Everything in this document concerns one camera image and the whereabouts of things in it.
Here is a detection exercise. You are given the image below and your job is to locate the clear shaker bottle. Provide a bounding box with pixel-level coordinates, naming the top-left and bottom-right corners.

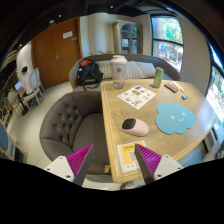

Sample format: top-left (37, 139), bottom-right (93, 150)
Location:
top-left (111, 55), bottom-right (127, 89)

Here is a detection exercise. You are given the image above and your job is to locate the wooden table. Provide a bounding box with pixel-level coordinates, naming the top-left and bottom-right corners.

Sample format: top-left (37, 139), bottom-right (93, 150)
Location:
top-left (100, 79), bottom-right (217, 183)

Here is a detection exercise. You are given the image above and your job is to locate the blue cloud mouse pad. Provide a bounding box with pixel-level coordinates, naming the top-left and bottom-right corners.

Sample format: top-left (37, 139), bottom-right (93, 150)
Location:
top-left (155, 103), bottom-right (195, 135)

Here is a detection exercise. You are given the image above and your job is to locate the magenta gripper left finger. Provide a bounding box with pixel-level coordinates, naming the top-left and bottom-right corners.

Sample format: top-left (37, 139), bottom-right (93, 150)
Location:
top-left (45, 145), bottom-right (94, 186)

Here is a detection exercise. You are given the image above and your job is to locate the white chair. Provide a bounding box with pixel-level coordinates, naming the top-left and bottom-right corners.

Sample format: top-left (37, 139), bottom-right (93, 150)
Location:
top-left (23, 72), bottom-right (43, 107)

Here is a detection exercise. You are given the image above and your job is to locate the white pen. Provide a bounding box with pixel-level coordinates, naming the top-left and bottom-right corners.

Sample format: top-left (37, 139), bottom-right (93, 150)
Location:
top-left (172, 81), bottom-right (184, 92)

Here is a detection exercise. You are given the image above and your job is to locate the striped cushion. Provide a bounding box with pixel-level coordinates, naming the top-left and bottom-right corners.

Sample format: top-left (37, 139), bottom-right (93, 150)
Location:
top-left (97, 61), bottom-right (156, 79)

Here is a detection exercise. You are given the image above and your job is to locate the seated person in white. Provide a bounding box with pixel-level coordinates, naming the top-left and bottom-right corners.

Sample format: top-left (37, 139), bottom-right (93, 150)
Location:
top-left (22, 66), bottom-right (33, 96)

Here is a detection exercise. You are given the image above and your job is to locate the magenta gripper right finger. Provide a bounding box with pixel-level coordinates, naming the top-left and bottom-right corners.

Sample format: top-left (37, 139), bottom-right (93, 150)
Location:
top-left (134, 144), bottom-right (182, 184)

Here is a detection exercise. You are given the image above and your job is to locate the black orange backpack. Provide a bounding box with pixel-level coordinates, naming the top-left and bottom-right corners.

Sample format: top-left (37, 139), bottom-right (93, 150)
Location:
top-left (76, 58), bottom-right (103, 89)

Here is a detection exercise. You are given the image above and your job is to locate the black framed window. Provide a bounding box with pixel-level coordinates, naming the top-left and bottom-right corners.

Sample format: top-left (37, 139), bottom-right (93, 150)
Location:
top-left (151, 16), bottom-right (183, 72)

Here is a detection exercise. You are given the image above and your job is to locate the glass display cabinet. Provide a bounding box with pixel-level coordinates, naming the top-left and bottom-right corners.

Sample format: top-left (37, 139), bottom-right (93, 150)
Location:
top-left (112, 20), bottom-right (143, 54)

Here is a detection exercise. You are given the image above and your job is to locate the white illustrated paper sheet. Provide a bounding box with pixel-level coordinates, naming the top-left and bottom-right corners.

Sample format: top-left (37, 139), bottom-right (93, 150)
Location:
top-left (118, 85), bottom-right (155, 110)

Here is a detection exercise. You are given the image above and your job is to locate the green drink can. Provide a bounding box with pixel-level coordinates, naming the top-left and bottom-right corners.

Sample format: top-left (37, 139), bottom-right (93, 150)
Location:
top-left (153, 67), bottom-right (164, 88)

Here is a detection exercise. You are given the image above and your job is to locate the laptop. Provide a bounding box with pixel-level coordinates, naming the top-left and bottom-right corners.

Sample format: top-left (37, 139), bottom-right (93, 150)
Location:
top-left (14, 80), bottom-right (22, 91)

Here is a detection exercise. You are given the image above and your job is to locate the pink and black computer mouse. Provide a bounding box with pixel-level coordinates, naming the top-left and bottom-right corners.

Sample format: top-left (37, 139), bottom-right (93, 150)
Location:
top-left (121, 118), bottom-right (149, 137)

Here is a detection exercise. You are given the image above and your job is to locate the grey tufted round armchair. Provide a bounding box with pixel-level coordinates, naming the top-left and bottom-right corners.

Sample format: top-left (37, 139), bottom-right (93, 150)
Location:
top-left (39, 91), bottom-right (111, 175)

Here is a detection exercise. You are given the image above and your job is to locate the blue round-back chair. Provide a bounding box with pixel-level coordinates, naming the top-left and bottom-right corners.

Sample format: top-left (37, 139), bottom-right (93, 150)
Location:
top-left (0, 121), bottom-right (15, 159)

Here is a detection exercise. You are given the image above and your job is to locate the grey curved sofa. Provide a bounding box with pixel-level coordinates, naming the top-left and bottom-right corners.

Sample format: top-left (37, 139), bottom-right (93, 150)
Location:
top-left (68, 53), bottom-right (182, 93)

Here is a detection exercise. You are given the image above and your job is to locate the small blue eraser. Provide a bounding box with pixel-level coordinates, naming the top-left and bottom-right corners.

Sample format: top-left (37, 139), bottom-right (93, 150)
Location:
top-left (181, 95), bottom-right (188, 100)

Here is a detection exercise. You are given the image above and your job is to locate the orange wooden door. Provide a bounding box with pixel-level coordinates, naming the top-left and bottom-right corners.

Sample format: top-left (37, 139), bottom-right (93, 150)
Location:
top-left (31, 18), bottom-right (82, 89)

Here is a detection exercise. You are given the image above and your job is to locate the yellow QR code sticker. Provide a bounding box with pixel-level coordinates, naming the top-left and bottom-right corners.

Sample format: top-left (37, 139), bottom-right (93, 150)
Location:
top-left (117, 140), bottom-right (145, 173)

